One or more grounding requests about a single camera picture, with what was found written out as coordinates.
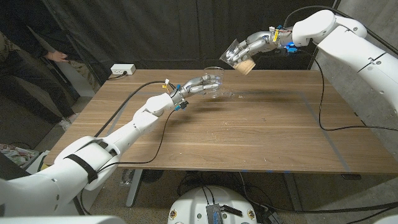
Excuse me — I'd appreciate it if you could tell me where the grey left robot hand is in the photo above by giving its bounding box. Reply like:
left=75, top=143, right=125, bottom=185
left=170, top=74, right=223, bottom=107

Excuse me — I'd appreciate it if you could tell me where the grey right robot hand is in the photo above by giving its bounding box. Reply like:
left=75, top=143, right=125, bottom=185
left=226, top=30, right=295, bottom=63

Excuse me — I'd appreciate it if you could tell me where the clear plastic cup with sugar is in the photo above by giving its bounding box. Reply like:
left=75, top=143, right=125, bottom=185
left=219, top=38, right=257, bottom=76

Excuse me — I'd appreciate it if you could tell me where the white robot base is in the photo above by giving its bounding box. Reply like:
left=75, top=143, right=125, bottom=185
left=167, top=185, right=259, bottom=224

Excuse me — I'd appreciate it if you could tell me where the black backdrop curtain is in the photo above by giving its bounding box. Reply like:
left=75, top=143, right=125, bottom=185
left=42, top=0, right=341, bottom=85

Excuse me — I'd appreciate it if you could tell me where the white power strip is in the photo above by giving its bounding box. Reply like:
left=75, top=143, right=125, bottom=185
left=110, top=63, right=137, bottom=76

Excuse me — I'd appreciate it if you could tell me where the black round fan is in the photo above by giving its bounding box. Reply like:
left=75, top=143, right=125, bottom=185
left=141, top=169, right=165, bottom=184

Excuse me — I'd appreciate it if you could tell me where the grey table leg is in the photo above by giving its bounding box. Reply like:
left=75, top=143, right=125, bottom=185
left=282, top=172, right=304, bottom=215
left=125, top=169, right=144, bottom=208

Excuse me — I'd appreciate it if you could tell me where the grey electronics box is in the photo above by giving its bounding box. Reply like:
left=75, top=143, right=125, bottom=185
left=205, top=203, right=224, bottom=224

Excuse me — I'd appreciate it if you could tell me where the person in olive sweater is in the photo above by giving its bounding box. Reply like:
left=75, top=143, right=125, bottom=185
left=0, top=26, right=96, bottom=132

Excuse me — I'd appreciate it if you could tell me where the white and yellow floor item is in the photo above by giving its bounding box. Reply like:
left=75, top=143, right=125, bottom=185
left=25, top=150, right=50, bottom=175

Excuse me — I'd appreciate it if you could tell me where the white robot torso edge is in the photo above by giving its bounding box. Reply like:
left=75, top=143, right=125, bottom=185
left=0, top=215, right=126, bottom=224

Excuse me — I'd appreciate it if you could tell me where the colourful cloth pile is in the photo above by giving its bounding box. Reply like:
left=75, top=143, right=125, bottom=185
left=0, top=143, right=40, bottom=167

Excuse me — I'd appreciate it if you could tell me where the black chair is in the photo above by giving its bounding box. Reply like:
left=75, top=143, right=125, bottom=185
left=0, top=152, right=32, bottom=181

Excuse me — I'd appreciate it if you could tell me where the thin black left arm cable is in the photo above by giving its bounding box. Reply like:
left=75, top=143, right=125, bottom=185
left=95, top=106, right=188, bottom=174

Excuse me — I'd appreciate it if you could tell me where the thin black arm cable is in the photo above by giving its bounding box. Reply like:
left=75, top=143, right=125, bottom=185
left=95, top=106, right=188, bottom=174
left=297, top=49, right=398, bottom=132

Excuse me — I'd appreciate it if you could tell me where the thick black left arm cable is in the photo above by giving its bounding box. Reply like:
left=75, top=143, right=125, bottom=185
left=93, top=80, right=170, bottom=138

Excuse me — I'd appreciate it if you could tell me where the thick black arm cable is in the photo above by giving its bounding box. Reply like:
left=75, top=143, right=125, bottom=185
left=93, top=80, right=170, bottom=138
left=282, top=5, right=398, bottom=56

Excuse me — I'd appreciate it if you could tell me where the black power strip cable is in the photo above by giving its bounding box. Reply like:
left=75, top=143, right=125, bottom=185
left=106, top=72, right=129, bottom=82

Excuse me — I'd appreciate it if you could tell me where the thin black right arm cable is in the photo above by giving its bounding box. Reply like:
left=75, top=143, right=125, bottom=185
left=297, top=49, right=398, bottom=132

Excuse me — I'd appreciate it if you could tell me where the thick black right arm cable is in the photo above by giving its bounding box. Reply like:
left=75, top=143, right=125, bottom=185
left=282, top=5, right=398, bottom=56

